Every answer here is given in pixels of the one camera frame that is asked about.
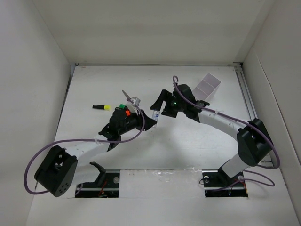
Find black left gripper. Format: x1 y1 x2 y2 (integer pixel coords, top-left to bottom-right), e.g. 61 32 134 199
118 108 156 136

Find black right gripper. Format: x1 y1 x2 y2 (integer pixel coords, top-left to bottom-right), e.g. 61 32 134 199
150 89 186 118

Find yellow cap black highlighter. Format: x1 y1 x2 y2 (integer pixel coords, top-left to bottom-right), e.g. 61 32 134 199
92 105 111 111

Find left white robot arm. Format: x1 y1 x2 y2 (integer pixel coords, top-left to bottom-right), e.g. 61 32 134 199
34 108 157 197

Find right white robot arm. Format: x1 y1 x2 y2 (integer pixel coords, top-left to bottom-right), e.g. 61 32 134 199
150 84 272 186

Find green cap black highlighter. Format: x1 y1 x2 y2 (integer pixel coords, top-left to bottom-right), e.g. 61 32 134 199
115 104 128 110

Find white divided container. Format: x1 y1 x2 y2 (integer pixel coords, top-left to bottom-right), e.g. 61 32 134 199
192 73 221 102

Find black handled scissors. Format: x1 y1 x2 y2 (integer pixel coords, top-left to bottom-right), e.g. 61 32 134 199
122 90 131 100

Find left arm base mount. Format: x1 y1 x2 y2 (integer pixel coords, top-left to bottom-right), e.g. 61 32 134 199
75 161 120 198

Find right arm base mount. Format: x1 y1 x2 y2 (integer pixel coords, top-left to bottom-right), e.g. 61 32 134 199
199 169 248 198

